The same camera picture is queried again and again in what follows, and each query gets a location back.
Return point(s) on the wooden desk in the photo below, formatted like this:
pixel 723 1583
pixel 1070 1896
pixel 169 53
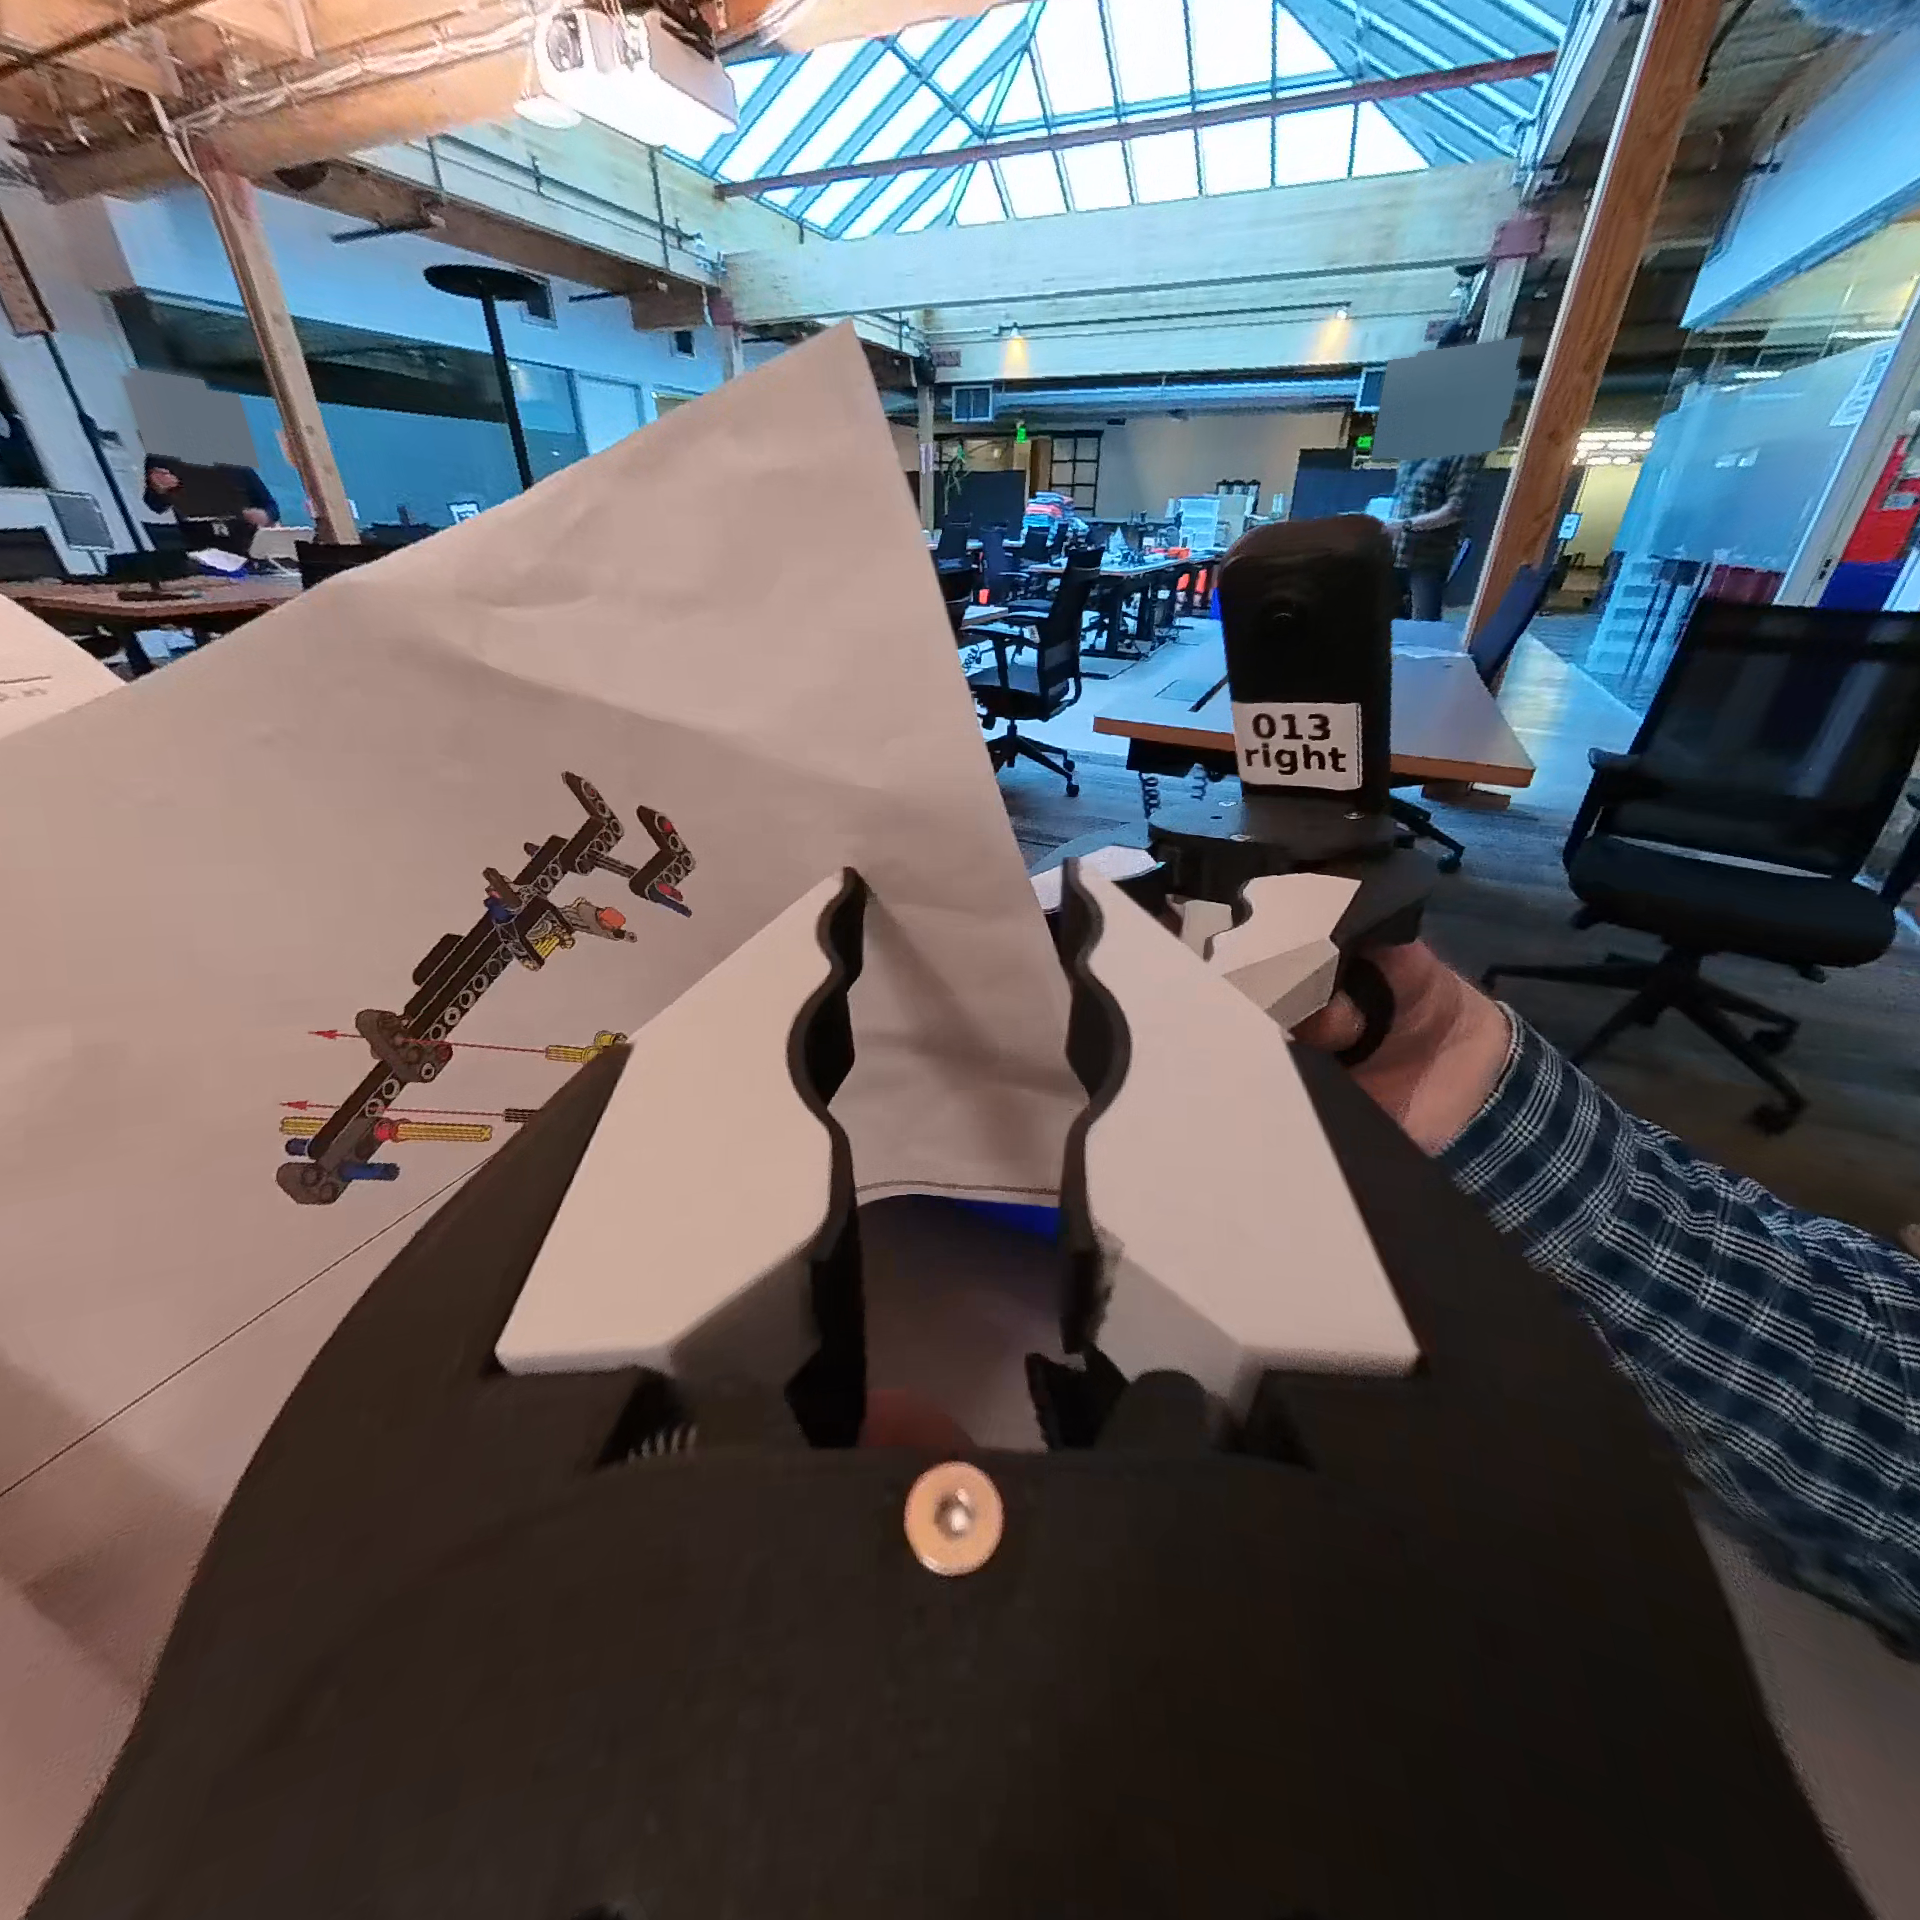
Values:
pixel 136 596
pixel 1442 720

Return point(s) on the clear plastic drawer unit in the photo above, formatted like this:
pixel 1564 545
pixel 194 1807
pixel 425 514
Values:
pixel 1642 629

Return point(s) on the white ceiling projector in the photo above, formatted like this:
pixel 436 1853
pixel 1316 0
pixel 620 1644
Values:
pixel 630 74

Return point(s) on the black floor lamp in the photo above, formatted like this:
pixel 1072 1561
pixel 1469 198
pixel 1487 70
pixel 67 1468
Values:
pixel 489 286

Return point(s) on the black office chair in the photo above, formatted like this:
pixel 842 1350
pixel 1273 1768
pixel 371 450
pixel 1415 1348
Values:
pixel 1035 660
pixel 1755 810

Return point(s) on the white instruction booklet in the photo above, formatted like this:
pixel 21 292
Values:
pixel 450 751

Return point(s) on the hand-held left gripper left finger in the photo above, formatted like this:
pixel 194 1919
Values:
pixel 674 1185

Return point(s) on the person's right forearm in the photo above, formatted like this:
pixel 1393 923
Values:
pixel 1695 1275

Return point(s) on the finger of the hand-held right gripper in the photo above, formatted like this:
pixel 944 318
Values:
pixel 1291 939
pixel 1119 871

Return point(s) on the red wall sign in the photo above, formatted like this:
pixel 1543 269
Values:
pixel 1882 504

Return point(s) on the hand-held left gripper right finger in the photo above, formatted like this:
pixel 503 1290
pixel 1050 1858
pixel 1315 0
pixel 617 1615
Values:
pixel 1245 1200

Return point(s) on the person's right hand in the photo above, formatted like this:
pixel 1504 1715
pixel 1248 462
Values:
pixel 1442 1051

